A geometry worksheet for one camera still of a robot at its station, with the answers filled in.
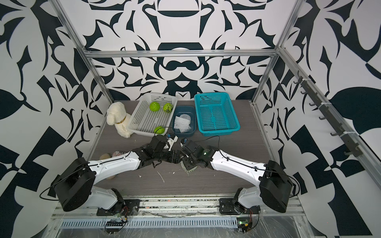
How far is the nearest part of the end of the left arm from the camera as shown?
0.63 metres

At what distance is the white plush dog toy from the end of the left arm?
1.08 ft

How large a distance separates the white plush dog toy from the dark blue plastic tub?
282 millimetres

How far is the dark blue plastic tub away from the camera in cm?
101

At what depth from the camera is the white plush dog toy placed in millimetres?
886
